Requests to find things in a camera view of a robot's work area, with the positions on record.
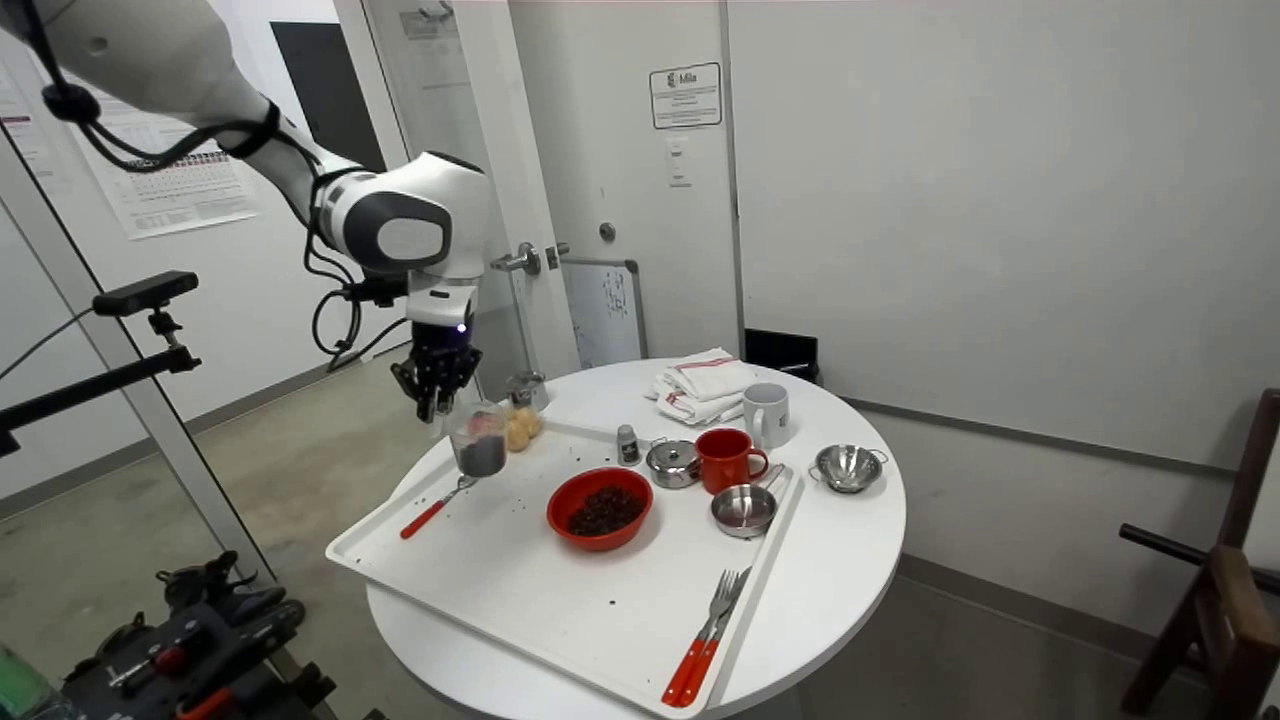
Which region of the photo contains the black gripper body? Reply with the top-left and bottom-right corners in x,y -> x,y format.
392,318 -> 489,402

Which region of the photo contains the red bowl with beans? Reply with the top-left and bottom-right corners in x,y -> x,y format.
544,465 -> 661,556

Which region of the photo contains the small steel bowl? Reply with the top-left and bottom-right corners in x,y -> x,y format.
708,482 -> 786,546
814,441 -> 888,499

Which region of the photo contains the white plastic tray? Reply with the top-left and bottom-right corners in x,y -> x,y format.
325,417 -> 814,720

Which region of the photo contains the small flat lidded steel dish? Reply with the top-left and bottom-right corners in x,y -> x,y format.
646,438 -> 703,493

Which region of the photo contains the white red striped towel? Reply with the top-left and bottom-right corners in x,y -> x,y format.
646,344 -> 762,431

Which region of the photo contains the red mug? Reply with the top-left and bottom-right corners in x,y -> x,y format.
694,423 -> 776,499

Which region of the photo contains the black tool pile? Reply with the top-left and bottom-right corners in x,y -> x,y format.
49,546 -> 341,720

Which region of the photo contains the dark wooden chair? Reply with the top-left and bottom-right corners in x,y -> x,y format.
1117,386 -> 1280,720

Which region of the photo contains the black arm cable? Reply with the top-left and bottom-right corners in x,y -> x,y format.
24,0 -> 420,378

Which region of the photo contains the red handled steel spoon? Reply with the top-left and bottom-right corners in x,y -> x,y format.
398,474 -> 479,546

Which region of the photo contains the silver door lever handle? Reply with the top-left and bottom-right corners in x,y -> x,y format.
492,237 -> 544,279

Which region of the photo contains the grey metal post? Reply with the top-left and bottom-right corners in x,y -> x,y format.
0,125 -> 287,594

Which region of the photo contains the black camera stand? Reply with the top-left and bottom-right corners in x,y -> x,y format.
0,270 -> 208,441

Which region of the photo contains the white paper on wall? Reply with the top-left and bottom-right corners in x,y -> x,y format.
75,128 -> 265,243

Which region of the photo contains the black box at wall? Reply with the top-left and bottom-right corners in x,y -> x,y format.
742,325 -> 823,388

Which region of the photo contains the white wall sign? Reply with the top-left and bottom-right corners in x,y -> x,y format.
650,56 -> 727,132

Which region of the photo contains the red handled steel fork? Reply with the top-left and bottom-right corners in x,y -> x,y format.
661,566 -> 754,713

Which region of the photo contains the red handled steel knife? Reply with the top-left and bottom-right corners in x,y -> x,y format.
682,568 -> 762,704

